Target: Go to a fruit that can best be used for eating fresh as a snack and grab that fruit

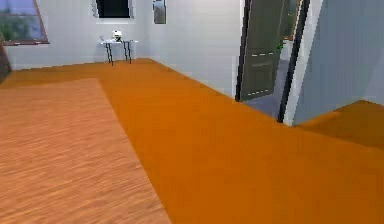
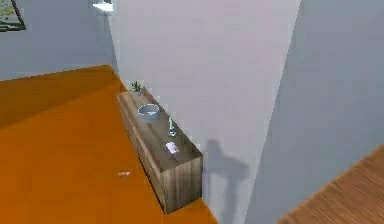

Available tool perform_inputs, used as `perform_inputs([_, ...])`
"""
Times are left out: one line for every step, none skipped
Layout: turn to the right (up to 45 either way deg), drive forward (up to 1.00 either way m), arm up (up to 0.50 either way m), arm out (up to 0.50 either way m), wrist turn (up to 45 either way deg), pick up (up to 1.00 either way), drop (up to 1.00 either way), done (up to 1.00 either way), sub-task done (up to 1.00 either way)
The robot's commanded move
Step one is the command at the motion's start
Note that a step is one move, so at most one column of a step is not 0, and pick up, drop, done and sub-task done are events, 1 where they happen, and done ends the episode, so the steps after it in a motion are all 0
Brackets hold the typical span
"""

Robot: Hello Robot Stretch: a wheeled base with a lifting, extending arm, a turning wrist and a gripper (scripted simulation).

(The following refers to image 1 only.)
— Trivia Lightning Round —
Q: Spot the dark grey room door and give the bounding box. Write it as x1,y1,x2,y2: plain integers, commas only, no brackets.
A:
239,0,290,102

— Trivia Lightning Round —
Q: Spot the brown framed window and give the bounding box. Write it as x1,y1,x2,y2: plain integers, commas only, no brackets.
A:
0,0,50,46

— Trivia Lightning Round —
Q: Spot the grey framed wall picture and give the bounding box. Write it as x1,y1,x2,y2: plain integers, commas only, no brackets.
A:
152,0,167,25

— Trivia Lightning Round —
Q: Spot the white table with black legs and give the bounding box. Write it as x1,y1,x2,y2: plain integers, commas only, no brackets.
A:
100,39,139,66

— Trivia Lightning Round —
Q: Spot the dark brown furniture piece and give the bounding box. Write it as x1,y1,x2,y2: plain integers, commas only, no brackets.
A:
0,32,13,84

